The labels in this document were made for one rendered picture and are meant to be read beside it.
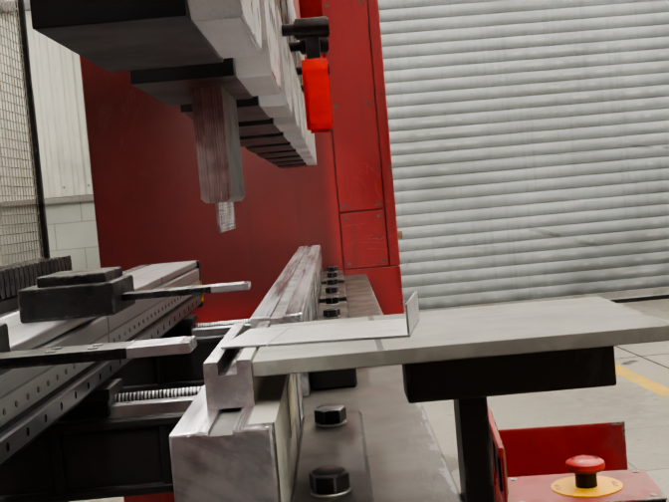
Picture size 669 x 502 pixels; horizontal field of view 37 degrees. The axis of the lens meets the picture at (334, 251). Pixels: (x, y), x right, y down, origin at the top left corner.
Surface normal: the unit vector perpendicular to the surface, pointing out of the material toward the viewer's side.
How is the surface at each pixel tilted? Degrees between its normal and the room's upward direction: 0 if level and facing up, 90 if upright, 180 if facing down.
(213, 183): 90
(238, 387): 90
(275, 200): 90
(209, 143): 90
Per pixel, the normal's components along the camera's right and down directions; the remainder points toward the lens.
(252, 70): 0.06, 0.74
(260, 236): 0.00, 0.05
